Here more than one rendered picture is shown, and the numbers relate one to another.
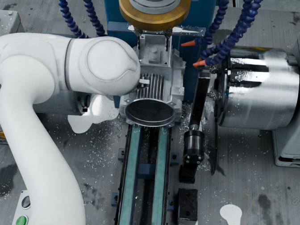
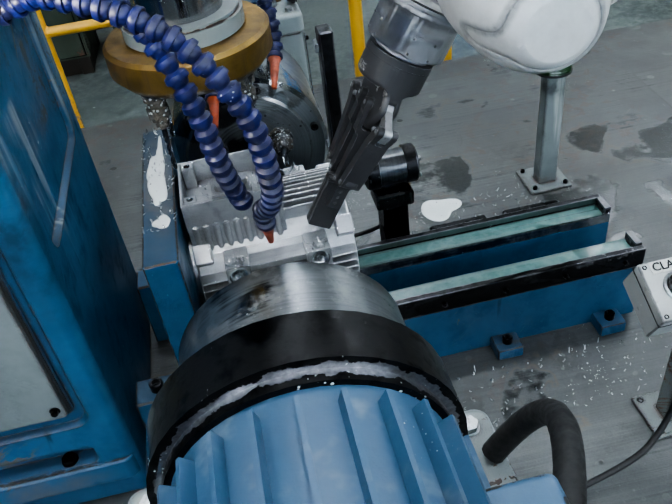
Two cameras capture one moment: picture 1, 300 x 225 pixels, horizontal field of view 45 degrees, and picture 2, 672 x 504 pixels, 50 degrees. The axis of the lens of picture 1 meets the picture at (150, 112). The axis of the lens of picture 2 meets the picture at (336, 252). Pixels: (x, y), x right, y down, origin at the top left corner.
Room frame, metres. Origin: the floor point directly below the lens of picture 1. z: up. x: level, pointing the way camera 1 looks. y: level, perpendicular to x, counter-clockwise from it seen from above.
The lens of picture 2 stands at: (0.75, 0.76, 1.63)
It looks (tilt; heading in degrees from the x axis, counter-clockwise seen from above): 40 degrees down; 258
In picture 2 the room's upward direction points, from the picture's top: 8 degrees counter-clockwise
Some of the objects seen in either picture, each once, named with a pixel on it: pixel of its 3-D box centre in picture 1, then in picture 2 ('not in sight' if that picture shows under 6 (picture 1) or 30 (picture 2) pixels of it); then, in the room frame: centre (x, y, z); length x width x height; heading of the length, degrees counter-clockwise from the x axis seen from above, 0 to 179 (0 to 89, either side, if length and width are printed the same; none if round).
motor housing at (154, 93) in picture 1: (152, 87); (274, 247); (0.68, -0.01, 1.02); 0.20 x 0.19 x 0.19; 175
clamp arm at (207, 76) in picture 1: (198, 104); (335, 113); (0.54, -0.13, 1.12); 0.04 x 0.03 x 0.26; 175
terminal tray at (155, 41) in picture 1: (153, 57); (232, 198); (0.72, -0.01, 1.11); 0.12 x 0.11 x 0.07; 175
